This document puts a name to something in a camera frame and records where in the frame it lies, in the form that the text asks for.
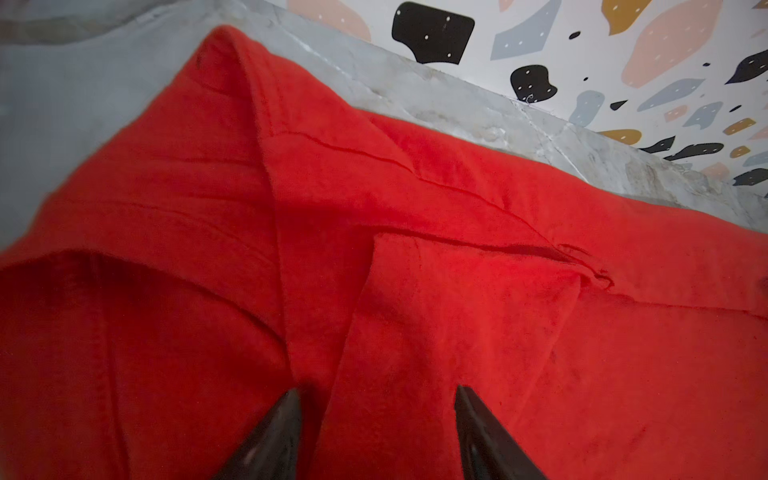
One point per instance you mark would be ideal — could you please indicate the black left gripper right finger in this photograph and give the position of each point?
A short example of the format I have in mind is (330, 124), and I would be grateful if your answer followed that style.
(487, 450)

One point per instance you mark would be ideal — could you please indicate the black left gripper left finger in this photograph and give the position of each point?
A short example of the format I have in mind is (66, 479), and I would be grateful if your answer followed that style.
(270, 451)

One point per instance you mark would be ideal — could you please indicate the red t shirt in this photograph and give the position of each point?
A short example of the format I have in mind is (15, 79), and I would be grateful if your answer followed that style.
(251, 236)

